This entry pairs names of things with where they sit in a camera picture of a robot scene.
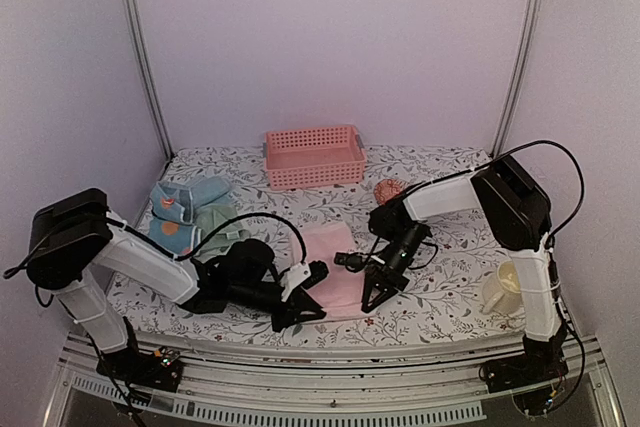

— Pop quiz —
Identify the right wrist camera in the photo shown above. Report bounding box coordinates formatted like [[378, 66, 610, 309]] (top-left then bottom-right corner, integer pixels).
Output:
[[333, 252, 372, 273]]

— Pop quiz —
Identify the pink towel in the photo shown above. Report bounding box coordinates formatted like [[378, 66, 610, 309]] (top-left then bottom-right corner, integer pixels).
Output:
[[300, 222, 365, 321]]

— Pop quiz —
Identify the left aluminium corner post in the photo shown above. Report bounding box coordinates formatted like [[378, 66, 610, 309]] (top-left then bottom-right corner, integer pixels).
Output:
[[122, 0, 175, 162]]

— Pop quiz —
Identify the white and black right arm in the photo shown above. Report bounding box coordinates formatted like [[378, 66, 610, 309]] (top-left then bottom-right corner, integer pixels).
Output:
[[361, 156, 562, 342]]

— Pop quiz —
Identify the cream ceramic mug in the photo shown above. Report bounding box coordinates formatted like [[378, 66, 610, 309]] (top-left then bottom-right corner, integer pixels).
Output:
[[481, 261, 522, 315]]

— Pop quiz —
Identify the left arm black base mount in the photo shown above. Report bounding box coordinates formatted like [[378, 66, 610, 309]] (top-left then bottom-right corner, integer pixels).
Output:
[[96, 329, 184, 393]]

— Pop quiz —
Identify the pink perforated plastic basket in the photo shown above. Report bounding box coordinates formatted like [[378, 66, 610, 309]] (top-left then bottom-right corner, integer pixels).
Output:
[[263, 125, 366, 191]]

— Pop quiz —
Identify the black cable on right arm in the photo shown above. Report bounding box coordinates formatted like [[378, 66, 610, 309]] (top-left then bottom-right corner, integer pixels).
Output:
[[369, 140, 586, 268]]

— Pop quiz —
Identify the right aluminium corner post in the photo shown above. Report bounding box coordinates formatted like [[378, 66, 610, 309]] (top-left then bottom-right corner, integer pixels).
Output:
[[491, 0, 542, 157]]

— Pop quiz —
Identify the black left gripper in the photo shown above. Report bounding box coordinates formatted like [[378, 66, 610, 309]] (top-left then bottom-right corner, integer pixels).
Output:
[[229, 282, 326, 334]]

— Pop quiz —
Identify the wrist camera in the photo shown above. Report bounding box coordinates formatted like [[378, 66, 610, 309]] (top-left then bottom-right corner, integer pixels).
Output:
[[279, 261, 329, 302], [333, 252, 372, 273]]

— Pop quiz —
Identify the black cable at left base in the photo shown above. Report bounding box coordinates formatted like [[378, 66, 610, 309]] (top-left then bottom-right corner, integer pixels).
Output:
[[107, 376, 156, 427]]

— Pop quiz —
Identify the green folded towel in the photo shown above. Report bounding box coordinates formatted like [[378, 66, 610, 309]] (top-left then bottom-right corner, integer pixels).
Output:
[[192, 204, 251, 263]]

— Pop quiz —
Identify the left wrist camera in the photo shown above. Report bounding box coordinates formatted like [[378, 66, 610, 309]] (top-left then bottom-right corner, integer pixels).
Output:
[[279, 261, 329, 302]]

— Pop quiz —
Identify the aluminium front rail frame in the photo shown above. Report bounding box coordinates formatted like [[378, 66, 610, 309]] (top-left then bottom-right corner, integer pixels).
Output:
[[47, 331, 626, 427]]

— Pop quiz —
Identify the blue patterned towel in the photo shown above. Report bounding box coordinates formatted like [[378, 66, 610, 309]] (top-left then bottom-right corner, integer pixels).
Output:
[[148, 176, 232, 255]]

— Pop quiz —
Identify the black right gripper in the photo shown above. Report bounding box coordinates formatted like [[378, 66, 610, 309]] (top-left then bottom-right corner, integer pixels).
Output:
[[363, 222, 428, 312]]

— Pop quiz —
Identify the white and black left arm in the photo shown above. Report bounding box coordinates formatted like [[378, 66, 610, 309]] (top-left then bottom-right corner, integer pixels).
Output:
[[20, 188, 327, 381]]

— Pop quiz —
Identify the red patterned bowl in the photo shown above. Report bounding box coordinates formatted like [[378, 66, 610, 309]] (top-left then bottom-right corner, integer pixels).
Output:
[[374, 178, 408, 205]]

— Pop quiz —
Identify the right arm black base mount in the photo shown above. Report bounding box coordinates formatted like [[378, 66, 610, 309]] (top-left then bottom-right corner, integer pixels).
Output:
[[479, 333, 569, 417]]

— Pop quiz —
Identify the aluminium corner post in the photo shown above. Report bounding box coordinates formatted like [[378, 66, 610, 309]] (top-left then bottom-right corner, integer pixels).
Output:
[[491, 0, 542, 157], [122, 0, 175, 162]]

